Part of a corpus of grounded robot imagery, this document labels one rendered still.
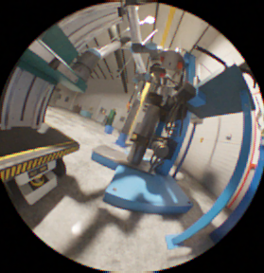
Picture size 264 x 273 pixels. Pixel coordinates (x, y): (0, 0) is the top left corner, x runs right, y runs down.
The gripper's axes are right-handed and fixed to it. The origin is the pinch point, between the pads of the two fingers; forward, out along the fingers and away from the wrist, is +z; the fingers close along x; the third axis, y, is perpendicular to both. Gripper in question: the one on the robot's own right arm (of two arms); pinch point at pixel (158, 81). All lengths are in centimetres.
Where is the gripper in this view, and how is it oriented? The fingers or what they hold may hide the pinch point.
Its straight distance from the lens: 67.3
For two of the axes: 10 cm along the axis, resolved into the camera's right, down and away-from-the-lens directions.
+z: -0.4, 10.0, 0.6
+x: 10.0, 0.4, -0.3
